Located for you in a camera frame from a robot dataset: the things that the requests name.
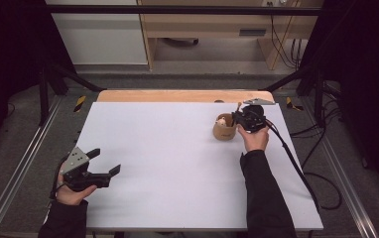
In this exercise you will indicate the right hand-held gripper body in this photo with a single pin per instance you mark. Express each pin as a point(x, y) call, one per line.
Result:
point(253, 119)

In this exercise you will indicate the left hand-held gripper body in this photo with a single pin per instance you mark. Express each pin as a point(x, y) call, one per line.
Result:
point(78, 177)

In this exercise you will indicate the round wooden cup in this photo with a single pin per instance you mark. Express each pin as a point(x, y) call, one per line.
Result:
point(223, 132)

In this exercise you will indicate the person's right hand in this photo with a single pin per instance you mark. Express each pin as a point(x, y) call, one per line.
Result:
point(255, 140)

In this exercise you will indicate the person's left hand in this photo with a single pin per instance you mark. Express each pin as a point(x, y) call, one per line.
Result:
point(71, 197)

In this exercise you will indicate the small cream round object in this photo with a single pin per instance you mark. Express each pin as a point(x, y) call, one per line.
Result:
point(222, 122)

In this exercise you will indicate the yellow-black clamp right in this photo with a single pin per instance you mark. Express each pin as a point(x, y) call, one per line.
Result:
point(290, 103)

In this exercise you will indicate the yellow-black clamp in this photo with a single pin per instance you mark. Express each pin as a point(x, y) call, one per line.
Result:
point(290, 103)
point(80, 103)

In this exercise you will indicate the white table mat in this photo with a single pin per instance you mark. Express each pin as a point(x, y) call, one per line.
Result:
point(164, 165)

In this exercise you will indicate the yellow-black clamp left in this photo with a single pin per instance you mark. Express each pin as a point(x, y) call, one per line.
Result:
point(80, 103)

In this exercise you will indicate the light wooden table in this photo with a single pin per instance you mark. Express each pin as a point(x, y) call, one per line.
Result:
point(177, 96)

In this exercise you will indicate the black metal stand strut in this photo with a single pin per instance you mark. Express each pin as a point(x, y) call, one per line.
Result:
point(44, 99)
point(318, 95)

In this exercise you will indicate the light wooden desk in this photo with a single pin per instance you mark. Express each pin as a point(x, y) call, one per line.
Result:
point(207, 24)

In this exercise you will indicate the white cabinet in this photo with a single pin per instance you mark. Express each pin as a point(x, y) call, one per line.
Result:
point(101, 39)

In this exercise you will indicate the black curtain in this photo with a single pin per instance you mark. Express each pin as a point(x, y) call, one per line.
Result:
point(366, 82)
point(9, 66)

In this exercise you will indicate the aluminium floor rail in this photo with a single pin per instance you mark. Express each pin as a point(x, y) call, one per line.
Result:
point(346, 185)
point(22, 168)

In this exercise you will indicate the black horizontal frame bar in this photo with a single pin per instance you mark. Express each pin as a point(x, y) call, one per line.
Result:
point(177, 10)

